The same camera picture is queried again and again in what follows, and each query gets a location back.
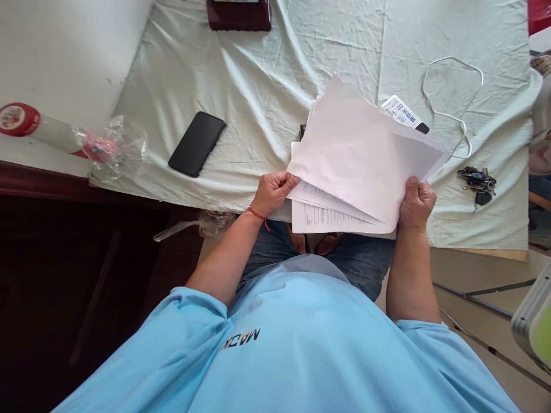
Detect person's body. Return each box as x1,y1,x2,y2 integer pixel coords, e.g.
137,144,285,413
51,252,522,413

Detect bunch of keys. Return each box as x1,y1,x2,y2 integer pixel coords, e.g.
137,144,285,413
457,165,498,214

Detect white cable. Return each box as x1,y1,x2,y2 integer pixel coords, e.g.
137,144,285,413
422,56,486,161

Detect pale green wrinkled cloth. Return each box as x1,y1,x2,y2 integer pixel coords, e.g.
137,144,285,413
88,0,544,252

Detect white and blue small carton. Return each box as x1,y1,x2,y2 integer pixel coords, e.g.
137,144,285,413
378,94,431,135

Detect red plastic object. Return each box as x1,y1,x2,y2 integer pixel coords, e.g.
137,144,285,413
527,0,551,36

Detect person's left hand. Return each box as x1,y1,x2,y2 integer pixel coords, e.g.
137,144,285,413
250,170,301,219

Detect white canister with red lid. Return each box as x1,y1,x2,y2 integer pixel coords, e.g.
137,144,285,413
0,102,89,159

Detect dark wooden cabinet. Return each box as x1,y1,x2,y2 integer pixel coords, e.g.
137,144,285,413
0,159,242,413

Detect black smartphone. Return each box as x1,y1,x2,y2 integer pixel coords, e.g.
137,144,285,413
167,111,227,179

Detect person's right thumb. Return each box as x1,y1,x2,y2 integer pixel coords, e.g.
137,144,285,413
405,176,422,204

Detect stack of white paper sheets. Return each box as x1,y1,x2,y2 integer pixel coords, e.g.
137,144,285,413
285,73,451,236

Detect person's legs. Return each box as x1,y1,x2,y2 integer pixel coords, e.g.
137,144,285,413
237,220,398,303

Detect person's right hand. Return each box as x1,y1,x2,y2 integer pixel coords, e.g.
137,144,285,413
398,176,438,235

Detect pink item in clear wrap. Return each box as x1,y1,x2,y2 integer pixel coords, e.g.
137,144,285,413
70,115,150,182

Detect dark red box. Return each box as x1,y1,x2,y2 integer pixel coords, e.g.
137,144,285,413
205,0,273,32

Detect clear plastic bag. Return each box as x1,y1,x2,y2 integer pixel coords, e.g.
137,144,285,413
153,211,235,243

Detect metal frame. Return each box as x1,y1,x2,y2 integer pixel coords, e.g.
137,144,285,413
432,277,551,390

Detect white and green case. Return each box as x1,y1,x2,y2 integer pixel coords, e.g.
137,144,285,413
511,261,551,367

